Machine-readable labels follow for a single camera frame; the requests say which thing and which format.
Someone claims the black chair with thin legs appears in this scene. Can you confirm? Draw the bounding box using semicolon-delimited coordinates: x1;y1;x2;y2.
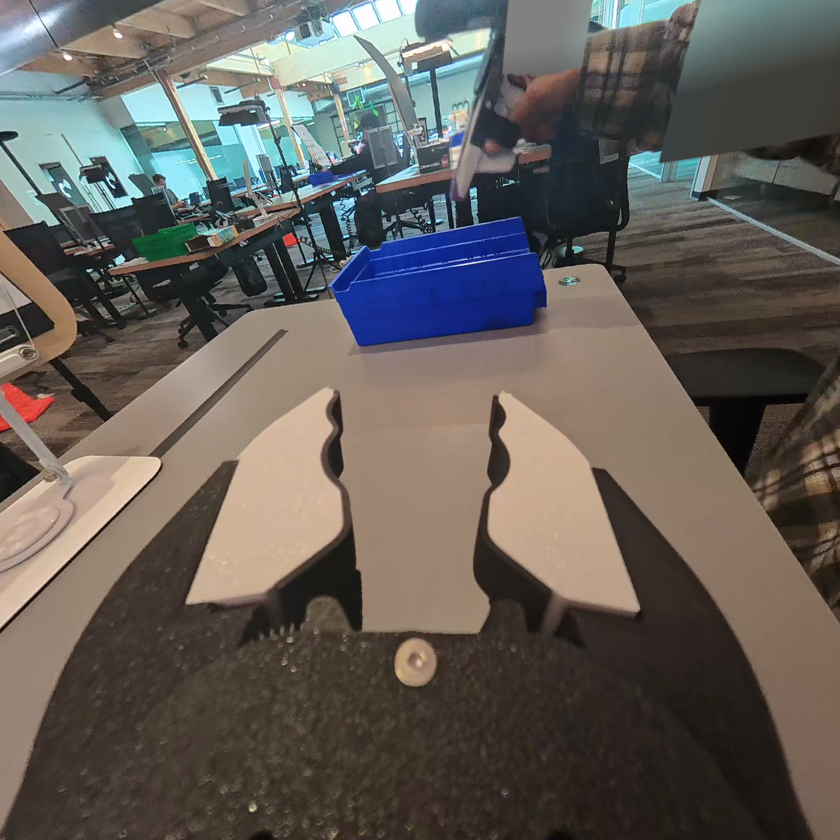
525;138;631;284

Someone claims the wooden top office desk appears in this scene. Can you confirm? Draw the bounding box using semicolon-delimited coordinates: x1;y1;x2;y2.
375;141;553;238
108;210;322;309

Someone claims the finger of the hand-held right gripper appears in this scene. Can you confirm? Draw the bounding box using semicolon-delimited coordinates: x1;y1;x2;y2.
449;125;490;201

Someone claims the person's right hand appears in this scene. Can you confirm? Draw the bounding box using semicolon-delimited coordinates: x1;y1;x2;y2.
482;67;583;158

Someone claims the curved grey banner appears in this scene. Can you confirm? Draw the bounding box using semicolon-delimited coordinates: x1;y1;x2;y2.
354;36;422;132

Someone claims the black office chair seat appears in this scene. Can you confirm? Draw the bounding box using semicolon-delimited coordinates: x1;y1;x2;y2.
666;348;826;476

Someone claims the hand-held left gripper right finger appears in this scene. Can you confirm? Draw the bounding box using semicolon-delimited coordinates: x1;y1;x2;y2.
480;391;642;635

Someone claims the green plastic bin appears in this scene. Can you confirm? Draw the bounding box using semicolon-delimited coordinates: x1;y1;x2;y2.
133;223;201;260

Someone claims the blue plastic bin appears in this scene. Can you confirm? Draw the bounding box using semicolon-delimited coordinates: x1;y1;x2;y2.
328;217;547;347

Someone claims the orange floor marker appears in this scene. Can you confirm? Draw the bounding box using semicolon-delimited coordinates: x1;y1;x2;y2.
0;382;56;433

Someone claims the small printed cardboard box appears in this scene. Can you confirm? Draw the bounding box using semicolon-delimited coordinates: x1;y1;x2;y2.
185;226;239;254

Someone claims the black swivel office chair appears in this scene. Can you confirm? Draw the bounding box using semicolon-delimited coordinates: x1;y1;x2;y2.
134;259;255;349

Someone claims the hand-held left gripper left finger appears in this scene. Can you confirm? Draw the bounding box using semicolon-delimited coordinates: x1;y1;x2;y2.
184;387;355;631

